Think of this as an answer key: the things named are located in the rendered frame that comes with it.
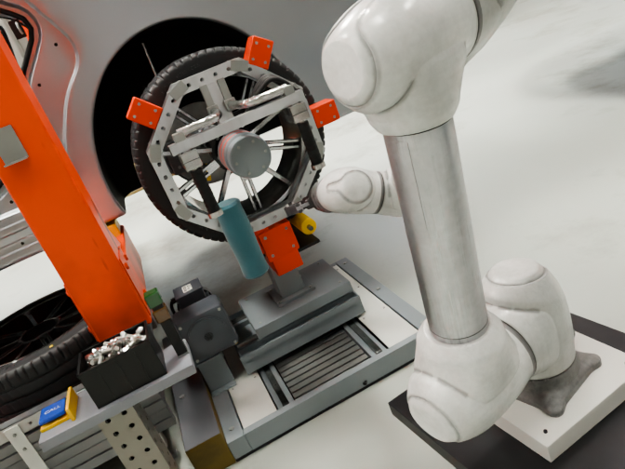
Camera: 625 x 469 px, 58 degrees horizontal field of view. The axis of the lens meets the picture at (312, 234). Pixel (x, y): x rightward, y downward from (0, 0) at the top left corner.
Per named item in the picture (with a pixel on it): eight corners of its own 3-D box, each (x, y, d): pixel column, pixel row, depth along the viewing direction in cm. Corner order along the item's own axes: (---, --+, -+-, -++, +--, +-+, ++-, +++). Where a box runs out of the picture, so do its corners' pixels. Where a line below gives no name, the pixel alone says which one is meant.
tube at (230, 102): (277, 91, 180) (265, 60, 176) (295, 92, 162) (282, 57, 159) (227, 113, 176) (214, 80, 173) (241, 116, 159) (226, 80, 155)
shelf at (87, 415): (189, 345, 168) (184, 338, 167) (197, 372, 153) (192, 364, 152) (50, 417, 159) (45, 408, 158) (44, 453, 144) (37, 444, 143)
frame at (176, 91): (334, 188, 202) (279, 39, 182) (341, 192, 196) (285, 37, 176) (195, 255, 191) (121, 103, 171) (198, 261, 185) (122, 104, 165)
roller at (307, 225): (296, 213, 222) (290, 201, 220) (321, 232, 195) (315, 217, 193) (283, 220, 221) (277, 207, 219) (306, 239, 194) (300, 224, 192)
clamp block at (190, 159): (199, 161, 164) (191, 144, 162) (204, 165, 156) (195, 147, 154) (182, 167, 163) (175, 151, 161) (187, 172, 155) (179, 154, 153)
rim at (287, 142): (304, 177, 224) (259, 52, 206) (325, 187, 202) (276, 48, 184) (187, 229, 213) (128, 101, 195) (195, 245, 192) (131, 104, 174)
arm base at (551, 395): (613, 349, 116) (610, 328, 114) (558, 420, 106) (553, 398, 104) (534, 327, 131) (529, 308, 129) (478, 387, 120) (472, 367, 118)
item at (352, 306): (332, 283, 247) (325, 264, 243) (365, 314, 214) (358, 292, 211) (229, 336, 237) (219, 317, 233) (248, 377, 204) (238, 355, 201)
